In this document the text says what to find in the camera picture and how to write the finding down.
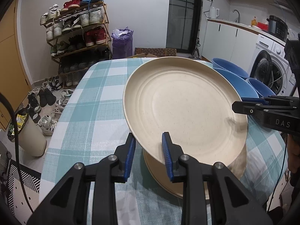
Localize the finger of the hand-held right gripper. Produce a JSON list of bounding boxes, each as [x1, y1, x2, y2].
[[232, 101, 270, 122], [241, 96, 300, 105]]

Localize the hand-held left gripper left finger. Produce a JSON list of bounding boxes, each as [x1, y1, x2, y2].
[[28, 132, 136, 225]]

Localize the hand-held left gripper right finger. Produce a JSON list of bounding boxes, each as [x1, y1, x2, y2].
[[162, 132, 273, 225]]

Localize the light blue bowl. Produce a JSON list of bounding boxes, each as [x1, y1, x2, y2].
[[213, 67, 259, 99]]

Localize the beige ribbed plate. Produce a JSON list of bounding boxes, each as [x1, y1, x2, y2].
[[142, 145, 248, 200], [122, 57, 249, 167]]

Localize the person's right forearm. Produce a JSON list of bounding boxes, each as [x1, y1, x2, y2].
[[286, 135, 300, 188]]

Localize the white washing machine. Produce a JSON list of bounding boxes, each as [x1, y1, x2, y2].
[[248, 34, 297, 96]]

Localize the teal checked tablecloth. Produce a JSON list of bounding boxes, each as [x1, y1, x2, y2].
[[39, 57, 290, 225]]

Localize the white base cabinet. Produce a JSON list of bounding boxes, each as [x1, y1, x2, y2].
[[203, 20, 259, 64]]

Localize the stick vacuum cleaner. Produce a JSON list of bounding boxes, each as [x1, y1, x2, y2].
[[189, 0, 202, 59]]

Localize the black pressure cooker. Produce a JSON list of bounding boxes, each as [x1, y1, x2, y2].
[[267, 15, 289, 41]]

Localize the beige trash bin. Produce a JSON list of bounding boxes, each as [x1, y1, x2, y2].
[[7, 114, 47, 157]]

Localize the cardboard box with yellow packets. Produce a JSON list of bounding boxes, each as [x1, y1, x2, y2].
[[124, 53, 157, 59]]

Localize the scattered shoes pile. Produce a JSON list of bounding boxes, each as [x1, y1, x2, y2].
[[22, 75, 77, 136]]

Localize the black and white rug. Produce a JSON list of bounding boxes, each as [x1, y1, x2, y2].
[[2, 162, 43, 216]]

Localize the patterned cardboard box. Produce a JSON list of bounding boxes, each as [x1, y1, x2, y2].
[[135, 47, 177, 57]]

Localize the purple bag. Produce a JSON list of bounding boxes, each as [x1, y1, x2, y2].
[[111, 28, 134, 60]]

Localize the black glass door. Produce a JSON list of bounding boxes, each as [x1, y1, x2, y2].
[[165, 0, 203, 54]]

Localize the wooden shoe rack with shoes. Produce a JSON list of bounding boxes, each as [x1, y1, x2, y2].
[[40, 0, 112, 87]]

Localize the yellow wooden door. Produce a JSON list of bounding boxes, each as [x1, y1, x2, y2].
[[0, 0, 32, 132]]

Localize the black cable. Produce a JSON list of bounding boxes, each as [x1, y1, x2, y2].
[[0, 92, 35, 216]]

